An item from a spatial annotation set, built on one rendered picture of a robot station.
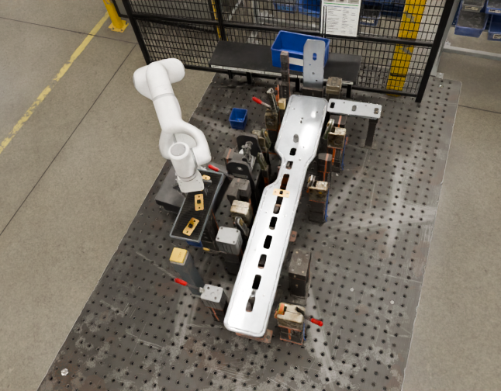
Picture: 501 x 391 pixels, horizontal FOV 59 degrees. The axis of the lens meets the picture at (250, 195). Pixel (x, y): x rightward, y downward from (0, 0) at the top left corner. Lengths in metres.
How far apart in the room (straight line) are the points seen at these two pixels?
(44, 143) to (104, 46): 1.27
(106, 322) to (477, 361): 2.15
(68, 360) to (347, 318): 1.39
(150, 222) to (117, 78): 2.21
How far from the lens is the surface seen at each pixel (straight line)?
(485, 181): 3.69
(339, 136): 2.38
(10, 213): 4.02
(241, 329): 1.96
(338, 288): 2.33
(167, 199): 2.53
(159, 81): 1.83
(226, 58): 2.84
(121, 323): 2.45
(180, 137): 2.20
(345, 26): 2.70
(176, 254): 1.96
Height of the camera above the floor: 2.89
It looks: 58 degrees down
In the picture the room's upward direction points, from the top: 11 degrees counter-clockwise
